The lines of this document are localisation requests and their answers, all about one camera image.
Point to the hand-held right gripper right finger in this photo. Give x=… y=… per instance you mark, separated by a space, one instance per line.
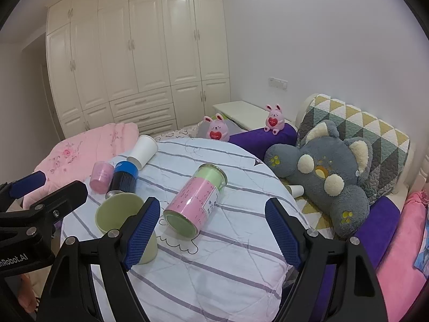
x=283 y=231

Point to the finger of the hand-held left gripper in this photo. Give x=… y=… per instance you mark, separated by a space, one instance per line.
x=26 y=181
x=63 y=198

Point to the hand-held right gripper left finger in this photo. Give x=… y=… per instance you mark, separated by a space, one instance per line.
x=140 y=234

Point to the light green cup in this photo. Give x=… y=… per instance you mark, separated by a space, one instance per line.
x=114 y=214

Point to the pink and green glass cup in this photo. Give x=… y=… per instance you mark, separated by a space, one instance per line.
x=194 y=198

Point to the small pink cup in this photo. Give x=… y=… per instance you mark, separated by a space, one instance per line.
x=100 y=176

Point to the small white paper cup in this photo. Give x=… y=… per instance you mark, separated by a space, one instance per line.
x=296 y=190

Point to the blue and black cup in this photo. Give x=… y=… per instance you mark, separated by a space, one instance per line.
x=124 y=177

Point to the yellow triangle pattern sheet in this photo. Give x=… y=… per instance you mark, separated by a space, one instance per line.
x=315 y=218

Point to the pink floral quilt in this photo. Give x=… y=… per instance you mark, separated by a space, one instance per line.
x=83 y=144

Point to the grey plush toy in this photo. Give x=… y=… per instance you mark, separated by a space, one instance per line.
x=321 y=154

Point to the purple blanket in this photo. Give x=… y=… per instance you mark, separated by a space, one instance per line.
x=378 y=228

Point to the purple bolster pillow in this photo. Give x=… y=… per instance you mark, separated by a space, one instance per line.
x=251 y=139

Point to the pink rabbit toy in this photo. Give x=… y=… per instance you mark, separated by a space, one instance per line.
x=274 y=120
x=216 y=130

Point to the pink pillow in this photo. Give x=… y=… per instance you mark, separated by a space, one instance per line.
x=409 y=241

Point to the white nightstand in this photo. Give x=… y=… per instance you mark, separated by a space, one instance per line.
x=238 y=109

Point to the triangle pattern quilted cover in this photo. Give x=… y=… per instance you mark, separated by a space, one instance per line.
x=378 y=141

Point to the blue printed cloth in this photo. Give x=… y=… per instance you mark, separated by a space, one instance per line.
x=423 y=251

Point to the cream wardrobe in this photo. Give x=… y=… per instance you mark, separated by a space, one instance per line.
x=147 y=40

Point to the white wall socket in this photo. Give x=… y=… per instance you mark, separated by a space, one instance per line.
x=278 y=83

